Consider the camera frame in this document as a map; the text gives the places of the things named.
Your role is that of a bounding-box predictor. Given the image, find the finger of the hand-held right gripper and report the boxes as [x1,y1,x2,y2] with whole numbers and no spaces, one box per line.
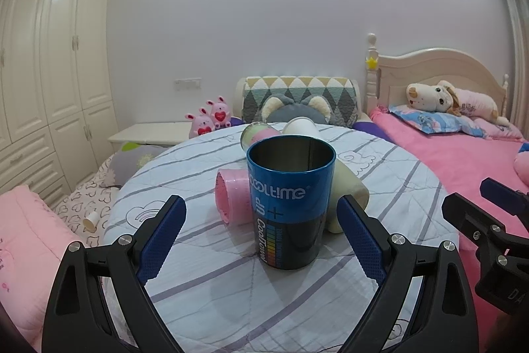
[441,193,514,252]
[479,177,529,237]

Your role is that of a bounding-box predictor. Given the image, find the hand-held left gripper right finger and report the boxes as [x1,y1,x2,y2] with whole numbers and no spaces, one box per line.
[336,194,491,353]

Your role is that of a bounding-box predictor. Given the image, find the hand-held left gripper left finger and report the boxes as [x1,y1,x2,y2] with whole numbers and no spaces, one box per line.
[41,195,188,353]

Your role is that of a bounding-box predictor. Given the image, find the blue and black metal cup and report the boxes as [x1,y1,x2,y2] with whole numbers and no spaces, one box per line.
[246,135,336,271]

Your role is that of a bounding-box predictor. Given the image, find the cream plastic cup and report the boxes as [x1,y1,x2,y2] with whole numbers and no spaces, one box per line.
[326,160,371,234]

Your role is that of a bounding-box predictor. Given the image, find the pink plastic cup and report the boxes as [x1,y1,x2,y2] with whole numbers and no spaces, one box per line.
[214,168,254,227]

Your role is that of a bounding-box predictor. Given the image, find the green and pink cup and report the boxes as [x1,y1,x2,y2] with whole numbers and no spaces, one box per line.
[240,122,282,154]

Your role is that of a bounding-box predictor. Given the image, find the pink round cushion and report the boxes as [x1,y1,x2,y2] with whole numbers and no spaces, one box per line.
[513,149,529,185]

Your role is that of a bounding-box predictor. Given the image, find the pink bed sheet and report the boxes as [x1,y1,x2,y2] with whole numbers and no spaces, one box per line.
[369,107,529,251]

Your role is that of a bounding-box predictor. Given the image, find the round table with striped cloth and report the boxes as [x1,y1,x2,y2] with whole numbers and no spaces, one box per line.
[101,121,460,353]

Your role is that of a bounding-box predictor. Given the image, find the grey flower pillow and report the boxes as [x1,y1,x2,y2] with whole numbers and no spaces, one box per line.
[109,142,168,189]

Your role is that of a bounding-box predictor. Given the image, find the heart print bed sheet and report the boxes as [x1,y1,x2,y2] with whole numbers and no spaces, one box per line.
[53,154,121,255]

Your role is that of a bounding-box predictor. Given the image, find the blue cartoon pillow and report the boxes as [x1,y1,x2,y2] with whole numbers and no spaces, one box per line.
[388,104,487,138]

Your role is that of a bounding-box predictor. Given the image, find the white nightstand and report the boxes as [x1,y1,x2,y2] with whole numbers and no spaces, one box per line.
[108,122,195,149]

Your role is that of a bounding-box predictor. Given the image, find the purple bed sheet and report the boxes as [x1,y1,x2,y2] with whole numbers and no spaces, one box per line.
[229,115,391,139]

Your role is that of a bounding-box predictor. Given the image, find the small pink bunny plush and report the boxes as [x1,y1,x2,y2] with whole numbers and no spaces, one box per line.
[184,107,216,140]

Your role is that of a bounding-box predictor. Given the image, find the white and pink plush dog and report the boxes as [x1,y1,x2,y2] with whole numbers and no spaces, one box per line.
[405,79,511,127]

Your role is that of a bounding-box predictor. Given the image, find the tall pink bunny plush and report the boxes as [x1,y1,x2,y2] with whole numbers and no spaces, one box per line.
[205,95,232,130]

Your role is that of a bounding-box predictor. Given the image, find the pink quilt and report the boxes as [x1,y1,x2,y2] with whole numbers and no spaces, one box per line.
[0,184,84,338]

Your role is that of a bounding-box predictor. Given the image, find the triangle pattern quilted cover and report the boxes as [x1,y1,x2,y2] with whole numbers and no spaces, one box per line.
[241,75,360,129]

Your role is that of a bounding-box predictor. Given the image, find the grey cat cushion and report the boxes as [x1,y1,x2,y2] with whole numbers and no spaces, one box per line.
[260,94,328,126]

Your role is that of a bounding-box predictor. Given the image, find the white wooden bed headboard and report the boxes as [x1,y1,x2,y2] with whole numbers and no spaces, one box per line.
[365,33,511,127]

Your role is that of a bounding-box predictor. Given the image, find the cream wardrobe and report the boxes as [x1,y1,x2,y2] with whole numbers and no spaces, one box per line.
[0,0,121,210]

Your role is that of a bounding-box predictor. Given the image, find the white door frame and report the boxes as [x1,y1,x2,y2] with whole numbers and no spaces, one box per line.
[501,0,529,141]

